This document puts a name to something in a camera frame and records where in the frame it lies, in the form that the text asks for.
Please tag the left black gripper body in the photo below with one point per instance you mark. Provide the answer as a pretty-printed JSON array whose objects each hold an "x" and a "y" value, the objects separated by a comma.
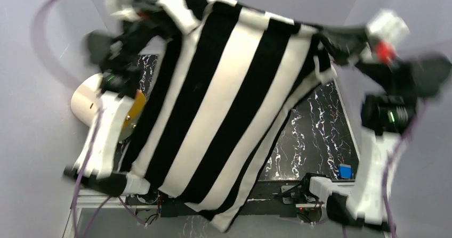
[{"x": 142, "y": 9}]

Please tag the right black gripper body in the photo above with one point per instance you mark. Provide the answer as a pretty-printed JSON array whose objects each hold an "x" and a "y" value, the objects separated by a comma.
[{"x": 378, "y": 71}]

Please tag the black white striped pillowcase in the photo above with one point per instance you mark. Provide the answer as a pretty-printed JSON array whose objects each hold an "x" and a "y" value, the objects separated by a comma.
[{"x": 220, "y": 96}]

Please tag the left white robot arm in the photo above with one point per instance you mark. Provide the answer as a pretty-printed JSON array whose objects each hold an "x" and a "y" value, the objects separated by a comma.
[{"x": 115, "y": 96}]

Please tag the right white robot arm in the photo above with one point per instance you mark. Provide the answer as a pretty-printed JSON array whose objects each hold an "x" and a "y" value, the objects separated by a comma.
[{"x": 365, "y": 202}]

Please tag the white orange cylinder roll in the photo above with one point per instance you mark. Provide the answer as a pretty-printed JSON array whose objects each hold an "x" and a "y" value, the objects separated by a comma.
[{"x": 85, "y": 101}]

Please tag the small blue object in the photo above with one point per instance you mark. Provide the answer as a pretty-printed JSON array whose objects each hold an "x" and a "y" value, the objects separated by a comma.
[{"x": 345, "y": 172}]

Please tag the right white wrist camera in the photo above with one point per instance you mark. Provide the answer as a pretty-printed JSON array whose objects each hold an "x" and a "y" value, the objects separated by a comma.
[{"x": 386, "y": 30}]

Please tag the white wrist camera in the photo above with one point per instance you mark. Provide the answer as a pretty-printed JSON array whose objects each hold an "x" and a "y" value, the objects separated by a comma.
[
  {"x": 130, "y": 10},
  {"x": 386, "y": 30}
]

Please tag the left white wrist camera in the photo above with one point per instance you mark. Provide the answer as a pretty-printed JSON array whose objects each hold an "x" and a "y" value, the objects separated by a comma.
[{"x": 130, "y": 10}]

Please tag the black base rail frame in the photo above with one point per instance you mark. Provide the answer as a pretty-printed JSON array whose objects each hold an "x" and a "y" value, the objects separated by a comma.
[{"x": 268, "y": 197}]

